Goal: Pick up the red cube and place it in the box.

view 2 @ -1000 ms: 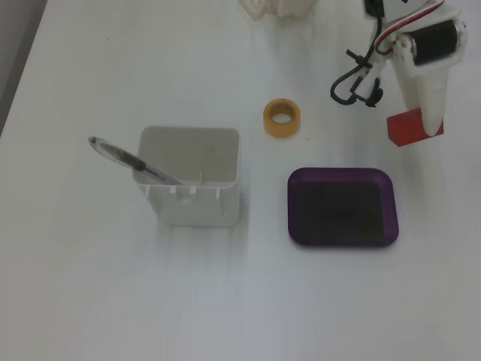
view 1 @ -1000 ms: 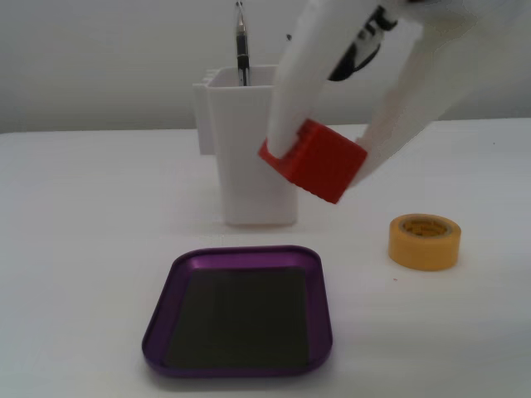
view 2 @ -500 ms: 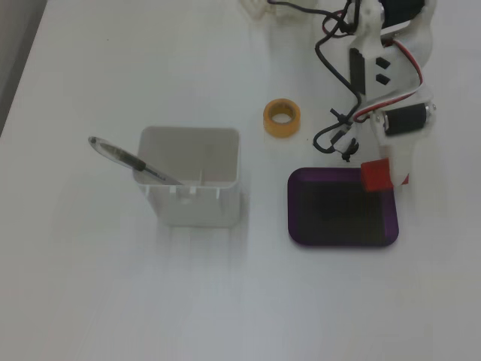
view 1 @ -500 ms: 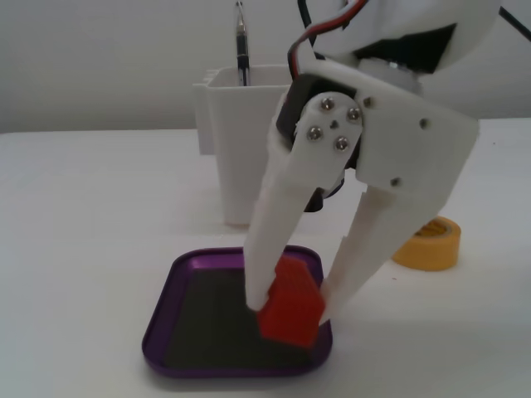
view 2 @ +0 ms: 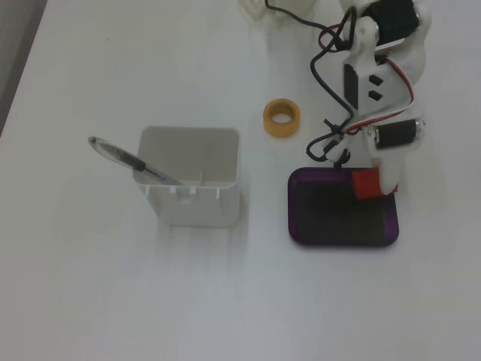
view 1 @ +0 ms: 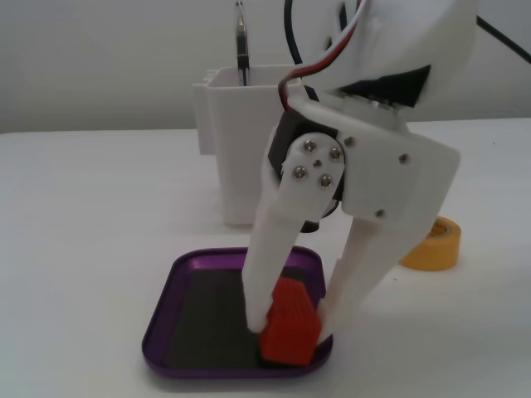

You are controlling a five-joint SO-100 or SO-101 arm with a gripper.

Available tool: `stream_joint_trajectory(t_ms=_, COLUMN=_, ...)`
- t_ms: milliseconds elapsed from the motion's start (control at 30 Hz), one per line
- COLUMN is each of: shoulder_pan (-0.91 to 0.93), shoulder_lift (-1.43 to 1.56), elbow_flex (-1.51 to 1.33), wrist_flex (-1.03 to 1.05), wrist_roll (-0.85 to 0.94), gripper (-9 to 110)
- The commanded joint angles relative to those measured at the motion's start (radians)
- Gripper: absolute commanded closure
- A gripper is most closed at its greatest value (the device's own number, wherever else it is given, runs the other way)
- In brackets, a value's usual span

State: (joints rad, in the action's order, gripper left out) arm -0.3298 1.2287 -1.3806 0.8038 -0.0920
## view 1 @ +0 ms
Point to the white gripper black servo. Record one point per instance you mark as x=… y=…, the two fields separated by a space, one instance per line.
x=394 y=166

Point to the red rectangular block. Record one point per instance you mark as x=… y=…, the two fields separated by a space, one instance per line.
x=290 y=331

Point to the yellow tape roll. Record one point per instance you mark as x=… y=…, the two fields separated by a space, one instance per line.
x=439 y=253

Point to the purple metal tray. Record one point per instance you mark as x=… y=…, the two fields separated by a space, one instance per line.
x=199 y=265

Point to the white plastic pen holder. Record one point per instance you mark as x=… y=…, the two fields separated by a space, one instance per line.
x=232 y=145

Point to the black pen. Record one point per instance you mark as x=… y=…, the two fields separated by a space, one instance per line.
x=241 y=45

